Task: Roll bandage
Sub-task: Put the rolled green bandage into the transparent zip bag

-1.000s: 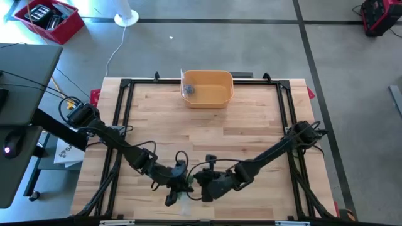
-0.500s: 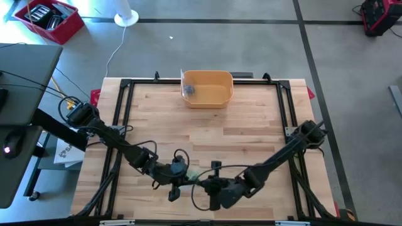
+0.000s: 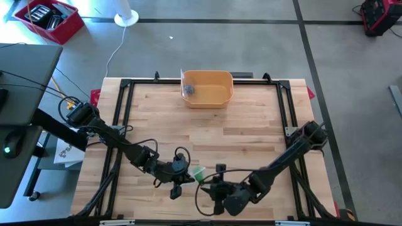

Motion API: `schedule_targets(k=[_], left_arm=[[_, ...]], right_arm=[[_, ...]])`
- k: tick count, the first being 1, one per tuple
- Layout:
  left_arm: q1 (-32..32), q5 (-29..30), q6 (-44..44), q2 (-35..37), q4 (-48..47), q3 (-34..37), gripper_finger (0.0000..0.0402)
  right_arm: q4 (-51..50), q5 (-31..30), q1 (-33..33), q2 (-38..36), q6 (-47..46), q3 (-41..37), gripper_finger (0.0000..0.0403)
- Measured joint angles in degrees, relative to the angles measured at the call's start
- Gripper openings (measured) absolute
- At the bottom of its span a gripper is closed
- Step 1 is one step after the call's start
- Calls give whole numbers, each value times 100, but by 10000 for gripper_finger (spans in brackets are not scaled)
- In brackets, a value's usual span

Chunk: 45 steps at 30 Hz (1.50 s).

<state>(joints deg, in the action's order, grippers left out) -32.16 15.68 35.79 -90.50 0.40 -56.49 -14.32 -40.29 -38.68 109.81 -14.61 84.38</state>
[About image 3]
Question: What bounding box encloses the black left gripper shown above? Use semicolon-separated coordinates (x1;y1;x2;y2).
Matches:
152;159;196;200

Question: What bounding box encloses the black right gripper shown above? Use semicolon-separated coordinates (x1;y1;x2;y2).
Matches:
199;180;241;216

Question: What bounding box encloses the yellow plastic bin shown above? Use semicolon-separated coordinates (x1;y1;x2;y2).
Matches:
180;70;235;109

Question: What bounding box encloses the white printed paper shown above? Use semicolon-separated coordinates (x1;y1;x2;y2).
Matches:
53;134;87;169

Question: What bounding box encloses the black computer mouse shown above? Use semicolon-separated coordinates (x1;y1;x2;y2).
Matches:
2;130;24;159

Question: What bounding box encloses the grey desk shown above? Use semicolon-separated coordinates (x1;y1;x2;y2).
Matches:
0;43;63;210

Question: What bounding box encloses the red plastic crate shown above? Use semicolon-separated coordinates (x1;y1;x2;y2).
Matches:
13;0;85;45

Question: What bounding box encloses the red and black equipment case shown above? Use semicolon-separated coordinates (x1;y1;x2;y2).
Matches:
359;0;402;37

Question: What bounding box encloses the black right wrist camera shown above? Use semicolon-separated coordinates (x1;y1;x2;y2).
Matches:
215;163;227;183

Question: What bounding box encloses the black table frame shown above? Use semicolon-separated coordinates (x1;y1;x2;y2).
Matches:
75;71;337;220

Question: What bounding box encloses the white cable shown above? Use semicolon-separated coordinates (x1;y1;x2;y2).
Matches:
104;26;127;78

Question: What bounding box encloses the yellow cable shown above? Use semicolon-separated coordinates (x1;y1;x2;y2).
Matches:
52;75;76;109

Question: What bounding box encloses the white pedestal stand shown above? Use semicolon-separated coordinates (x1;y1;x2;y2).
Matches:
113;0;139;28

